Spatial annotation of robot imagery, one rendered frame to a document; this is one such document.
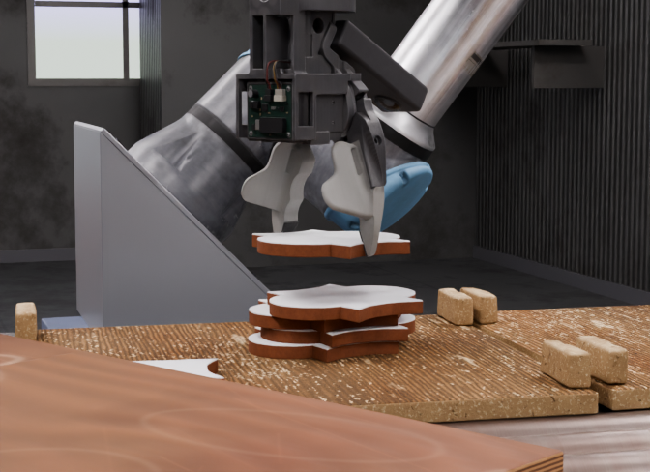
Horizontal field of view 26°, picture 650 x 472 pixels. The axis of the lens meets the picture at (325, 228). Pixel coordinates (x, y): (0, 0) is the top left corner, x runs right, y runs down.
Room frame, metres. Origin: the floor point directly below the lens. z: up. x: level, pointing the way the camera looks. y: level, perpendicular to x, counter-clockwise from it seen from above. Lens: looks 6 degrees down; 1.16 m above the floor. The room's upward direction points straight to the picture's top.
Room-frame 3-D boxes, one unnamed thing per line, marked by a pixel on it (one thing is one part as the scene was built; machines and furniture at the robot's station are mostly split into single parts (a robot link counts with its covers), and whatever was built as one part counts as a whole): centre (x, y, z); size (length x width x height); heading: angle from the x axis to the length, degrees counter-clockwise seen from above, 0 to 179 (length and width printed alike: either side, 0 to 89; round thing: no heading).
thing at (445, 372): (1.12, 0.04, 0.93); 0.41 x 0.35 x 0.02; 102
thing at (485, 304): (1.30, -0.14, 0.95); 0.06 x 0.02 x 0.03; 14
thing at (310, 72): (1.14, 0.02, 1.17); 0.09 x 0.08 x 0.12; 134
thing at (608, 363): (1.04, -0.21, 0.95); 0.06 x 0.02 x 0.03; 14
